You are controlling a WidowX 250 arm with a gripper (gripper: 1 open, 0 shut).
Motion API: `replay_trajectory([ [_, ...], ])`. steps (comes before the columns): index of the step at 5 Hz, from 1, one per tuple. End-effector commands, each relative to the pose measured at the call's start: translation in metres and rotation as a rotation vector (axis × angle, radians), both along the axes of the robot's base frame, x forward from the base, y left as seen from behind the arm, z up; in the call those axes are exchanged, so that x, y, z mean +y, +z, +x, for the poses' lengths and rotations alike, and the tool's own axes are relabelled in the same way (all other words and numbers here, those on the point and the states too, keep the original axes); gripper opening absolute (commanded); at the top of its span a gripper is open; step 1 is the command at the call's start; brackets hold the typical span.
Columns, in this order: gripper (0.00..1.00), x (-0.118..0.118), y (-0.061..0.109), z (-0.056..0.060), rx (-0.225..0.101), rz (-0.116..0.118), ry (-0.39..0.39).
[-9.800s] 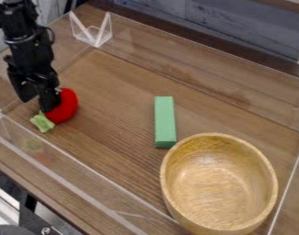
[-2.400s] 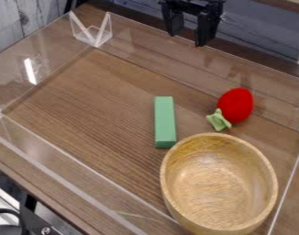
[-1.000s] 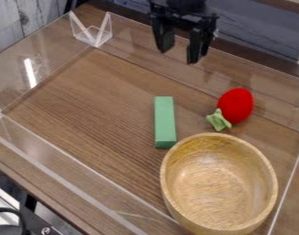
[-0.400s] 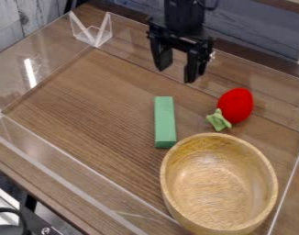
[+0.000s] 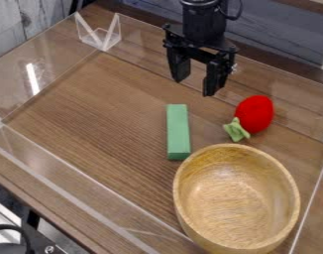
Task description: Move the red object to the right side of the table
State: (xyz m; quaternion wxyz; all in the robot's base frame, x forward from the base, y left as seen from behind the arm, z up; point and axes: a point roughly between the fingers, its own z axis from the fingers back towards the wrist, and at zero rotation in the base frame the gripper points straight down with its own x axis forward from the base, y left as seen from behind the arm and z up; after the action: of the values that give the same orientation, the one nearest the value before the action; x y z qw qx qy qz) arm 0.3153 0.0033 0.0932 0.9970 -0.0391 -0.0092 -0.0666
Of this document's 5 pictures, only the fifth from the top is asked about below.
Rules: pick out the wooden bowl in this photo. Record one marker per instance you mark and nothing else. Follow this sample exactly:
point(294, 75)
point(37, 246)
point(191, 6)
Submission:
point(236, 200)

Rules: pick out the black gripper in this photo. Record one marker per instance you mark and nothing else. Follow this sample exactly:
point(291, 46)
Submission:
point(199, 39)

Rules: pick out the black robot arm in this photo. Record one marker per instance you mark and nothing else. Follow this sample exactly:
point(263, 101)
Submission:
point(199, 40)

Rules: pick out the black table frame bracket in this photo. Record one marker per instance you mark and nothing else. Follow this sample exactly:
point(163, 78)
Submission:
point(41, 244)

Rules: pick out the clear acrylic enclosure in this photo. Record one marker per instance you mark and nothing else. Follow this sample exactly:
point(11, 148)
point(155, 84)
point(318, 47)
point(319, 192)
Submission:
point(83, 136)

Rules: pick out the red plush strawberry toy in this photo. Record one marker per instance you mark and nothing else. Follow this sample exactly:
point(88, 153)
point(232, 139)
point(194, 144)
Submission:
point(252, 117)

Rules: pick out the green rectangular block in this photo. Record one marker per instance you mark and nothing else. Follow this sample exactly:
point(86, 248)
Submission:
point(178, 132)

